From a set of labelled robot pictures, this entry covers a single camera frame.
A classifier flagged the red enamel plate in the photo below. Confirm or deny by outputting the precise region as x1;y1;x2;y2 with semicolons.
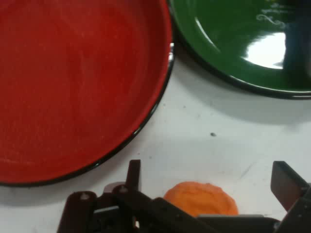
0;0;175;187

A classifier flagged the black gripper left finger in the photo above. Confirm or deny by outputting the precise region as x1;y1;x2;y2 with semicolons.
57;159;214;233

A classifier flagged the orange toy food piece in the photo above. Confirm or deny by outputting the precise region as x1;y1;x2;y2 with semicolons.
163;181;239;218

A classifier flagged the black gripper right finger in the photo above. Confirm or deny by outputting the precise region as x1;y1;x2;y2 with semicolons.
270;161;311;233

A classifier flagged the green enamel plate with print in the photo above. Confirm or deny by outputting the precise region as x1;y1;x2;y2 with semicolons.
168;0;311;100

